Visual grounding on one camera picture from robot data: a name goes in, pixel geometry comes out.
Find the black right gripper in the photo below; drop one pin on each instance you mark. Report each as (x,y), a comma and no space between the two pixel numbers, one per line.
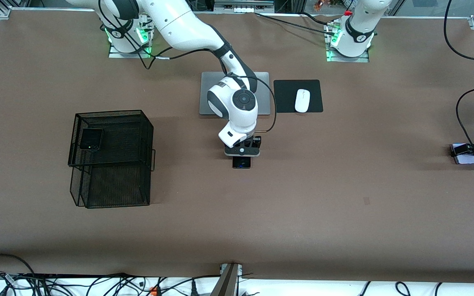
(254,143)

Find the lavender flip phone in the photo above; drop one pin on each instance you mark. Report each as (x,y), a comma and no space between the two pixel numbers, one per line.
(465,160)

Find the long black smartphone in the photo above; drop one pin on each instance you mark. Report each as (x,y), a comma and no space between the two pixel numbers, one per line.
(241,163)

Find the small black flip phone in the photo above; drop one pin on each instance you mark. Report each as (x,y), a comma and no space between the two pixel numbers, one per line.
(91,139)

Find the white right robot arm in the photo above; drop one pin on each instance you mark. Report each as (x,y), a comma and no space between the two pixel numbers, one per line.
(187,24)

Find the silver closed laptop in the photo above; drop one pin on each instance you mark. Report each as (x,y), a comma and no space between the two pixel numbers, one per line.
(265,98)

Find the black mouse pad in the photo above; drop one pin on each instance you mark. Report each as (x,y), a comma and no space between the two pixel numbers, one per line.
(286,96)

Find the white computer mouse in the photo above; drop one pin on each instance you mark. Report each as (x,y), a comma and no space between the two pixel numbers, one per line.
(302,100)

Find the white power strip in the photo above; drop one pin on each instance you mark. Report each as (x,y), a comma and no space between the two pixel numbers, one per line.
(244,6)

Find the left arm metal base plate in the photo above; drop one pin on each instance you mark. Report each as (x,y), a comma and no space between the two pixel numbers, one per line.
(348,59)

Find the aluminium camera mount post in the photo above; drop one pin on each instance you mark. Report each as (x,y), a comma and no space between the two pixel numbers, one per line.
(226,283)

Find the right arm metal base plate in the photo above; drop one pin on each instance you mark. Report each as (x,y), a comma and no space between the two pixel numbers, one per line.
(126,54)

